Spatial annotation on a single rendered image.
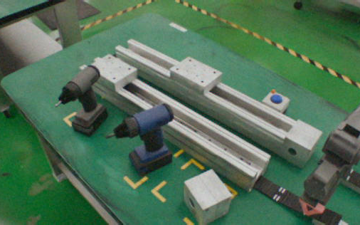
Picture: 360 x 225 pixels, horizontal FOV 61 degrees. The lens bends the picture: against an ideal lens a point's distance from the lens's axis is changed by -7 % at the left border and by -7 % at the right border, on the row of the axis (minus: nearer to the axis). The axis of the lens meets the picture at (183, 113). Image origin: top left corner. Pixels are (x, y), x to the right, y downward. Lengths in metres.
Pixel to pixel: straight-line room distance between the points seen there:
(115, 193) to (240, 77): 0.73
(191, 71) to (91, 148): 0.45
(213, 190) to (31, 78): 0.96
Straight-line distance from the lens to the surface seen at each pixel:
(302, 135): 1.08
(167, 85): 1.30
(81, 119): 1.15
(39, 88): 1.45
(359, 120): 0.81
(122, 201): 0.99
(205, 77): 1.18
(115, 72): 1.22
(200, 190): 0.89
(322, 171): 0.77
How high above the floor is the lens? 1.61
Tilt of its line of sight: 43 degrees down
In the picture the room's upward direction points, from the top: 1 degrees clockwise
